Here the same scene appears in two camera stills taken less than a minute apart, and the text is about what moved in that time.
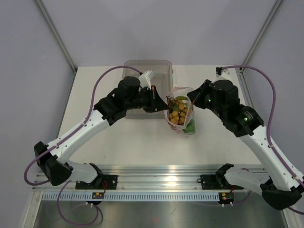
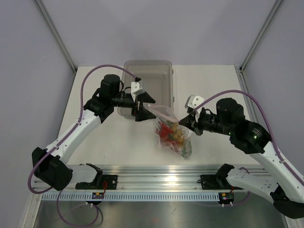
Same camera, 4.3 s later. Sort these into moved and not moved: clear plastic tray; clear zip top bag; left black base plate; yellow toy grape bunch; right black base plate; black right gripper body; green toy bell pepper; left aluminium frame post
Moved: yellow toy grape bunch; clear zip top bag; green toy bell pepper; black right gripper body
Not moved: left aluminium frame post; right black base plate; clear plastic tray; left black base plate
